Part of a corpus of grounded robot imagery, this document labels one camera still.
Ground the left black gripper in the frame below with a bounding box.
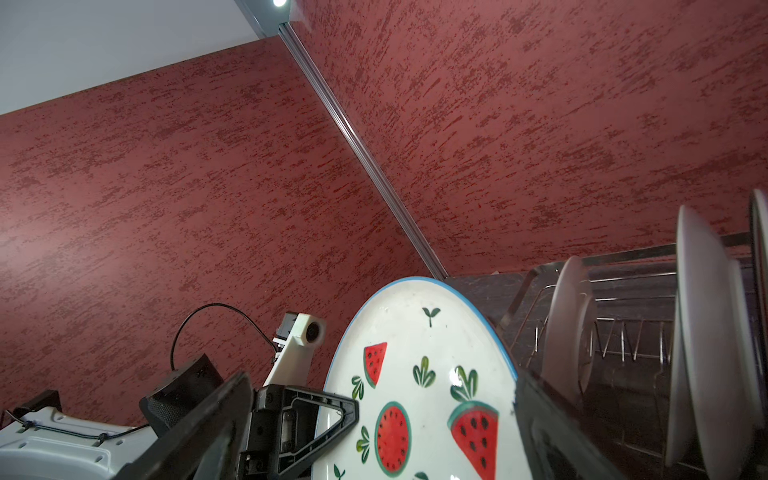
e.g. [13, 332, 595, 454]
[237, 385, 360, 479]

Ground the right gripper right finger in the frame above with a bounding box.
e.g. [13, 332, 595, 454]
[514, 371, 629, 479]

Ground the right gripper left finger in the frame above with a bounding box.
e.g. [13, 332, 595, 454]
[115, 372, 253, 479]

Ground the watermelon pattern plate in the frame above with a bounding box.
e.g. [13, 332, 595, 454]
[311, 277, 531, 479]

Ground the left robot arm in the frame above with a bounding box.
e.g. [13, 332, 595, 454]
[1, 356, 359, 479]

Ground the small sunburst plate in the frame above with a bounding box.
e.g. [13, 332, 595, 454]
[541, 256, 597, 408]

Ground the sunburst green rim plate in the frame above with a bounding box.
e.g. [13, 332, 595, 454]
[665, 206, 765, 479]

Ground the left corner aluminium profile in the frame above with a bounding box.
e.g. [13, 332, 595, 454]
[235, 0, 449, 280]

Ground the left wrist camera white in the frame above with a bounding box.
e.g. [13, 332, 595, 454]
[263, 312, 327, 387]

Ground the metal wire dish rack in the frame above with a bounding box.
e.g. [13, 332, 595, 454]
[495, 232, 767, 479]

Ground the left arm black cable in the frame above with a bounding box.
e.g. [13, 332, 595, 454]
[169, 302, 281, 373]

